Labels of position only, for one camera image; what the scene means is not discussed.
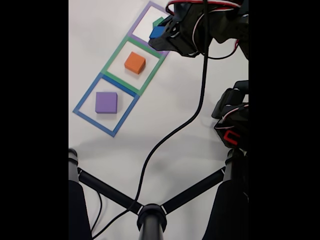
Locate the green foam cube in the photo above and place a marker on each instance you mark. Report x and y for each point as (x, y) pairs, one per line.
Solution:
(157, 22)

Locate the small blue foam cube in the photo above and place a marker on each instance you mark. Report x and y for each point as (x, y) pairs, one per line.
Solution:
(156, 32)

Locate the orange foam block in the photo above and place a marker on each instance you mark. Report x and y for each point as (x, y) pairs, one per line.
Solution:
(135, 62)

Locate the purple foam block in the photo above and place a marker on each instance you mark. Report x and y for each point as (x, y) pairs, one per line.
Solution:
(106, 102)

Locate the purple tape square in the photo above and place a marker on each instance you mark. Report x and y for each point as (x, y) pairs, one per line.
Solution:
(141, 17)

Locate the green tape square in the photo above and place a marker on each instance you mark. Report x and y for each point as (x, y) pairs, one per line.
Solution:
(116, 55)

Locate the blue tape square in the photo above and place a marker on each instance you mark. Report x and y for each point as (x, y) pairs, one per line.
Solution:
(83, 100)

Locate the red table clamp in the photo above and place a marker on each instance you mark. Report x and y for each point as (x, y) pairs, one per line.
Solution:
(227, 137)

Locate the black tripod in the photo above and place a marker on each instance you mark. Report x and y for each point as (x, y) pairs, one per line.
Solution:
(150, 220)

